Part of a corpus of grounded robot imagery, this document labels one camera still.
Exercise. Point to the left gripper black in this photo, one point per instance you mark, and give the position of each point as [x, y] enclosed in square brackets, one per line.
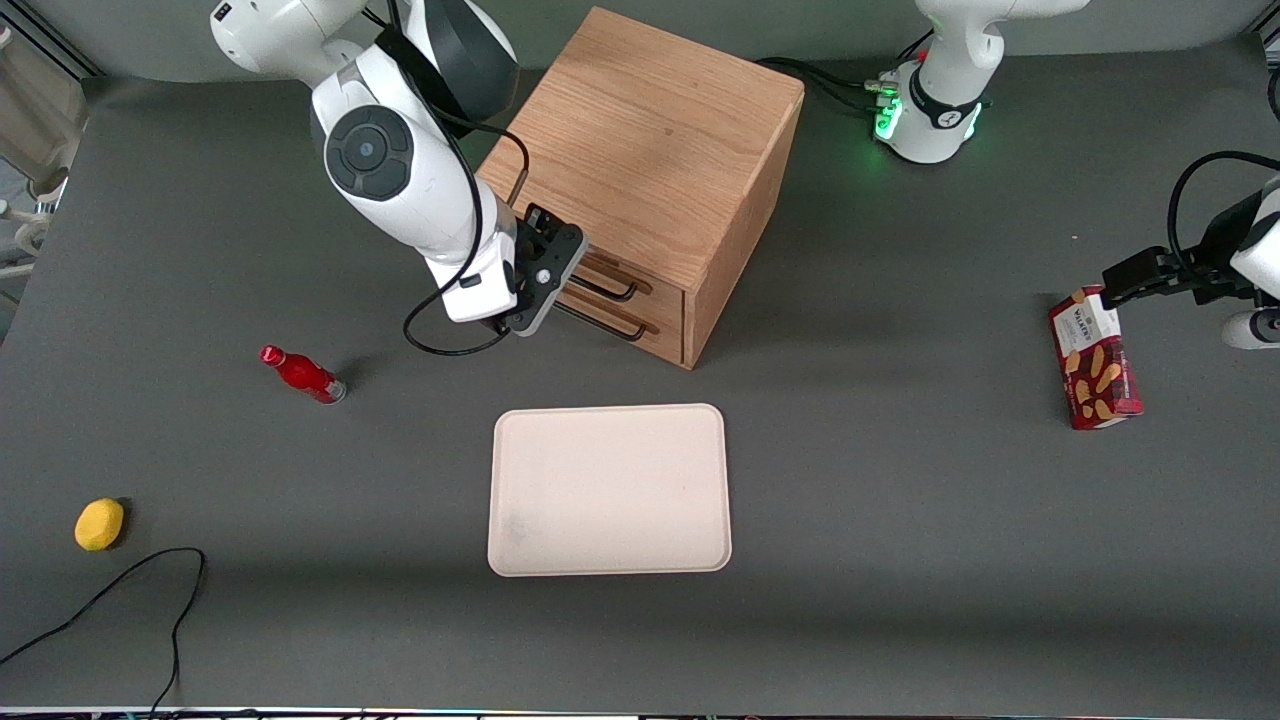
[1212, 247]

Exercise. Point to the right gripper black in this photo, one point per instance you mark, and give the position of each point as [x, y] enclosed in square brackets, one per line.
[533, 228]

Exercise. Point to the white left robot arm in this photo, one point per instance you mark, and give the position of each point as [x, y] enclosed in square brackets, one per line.
[940, 95]

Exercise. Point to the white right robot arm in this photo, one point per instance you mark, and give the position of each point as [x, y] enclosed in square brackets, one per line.
[420, 190]

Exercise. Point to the oak wooden drawer cabinet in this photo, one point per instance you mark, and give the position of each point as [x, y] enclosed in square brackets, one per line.
[660, 130]

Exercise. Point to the red Walkers cookie box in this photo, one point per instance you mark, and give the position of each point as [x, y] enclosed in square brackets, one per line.
[1098, 370]

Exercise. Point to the beige plastic tray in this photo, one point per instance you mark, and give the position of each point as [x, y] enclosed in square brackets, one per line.
[610, 490]

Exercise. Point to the red plastic bottle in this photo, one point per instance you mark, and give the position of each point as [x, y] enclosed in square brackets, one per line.
[300, 373]

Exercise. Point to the translucent plastic container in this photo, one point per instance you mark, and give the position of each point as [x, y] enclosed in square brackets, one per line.
[40, 120]

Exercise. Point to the yellow lemon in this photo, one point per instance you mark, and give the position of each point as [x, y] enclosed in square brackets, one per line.
[99, 524]

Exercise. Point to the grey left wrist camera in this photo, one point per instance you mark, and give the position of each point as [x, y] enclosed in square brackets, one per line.
[1250, 330]

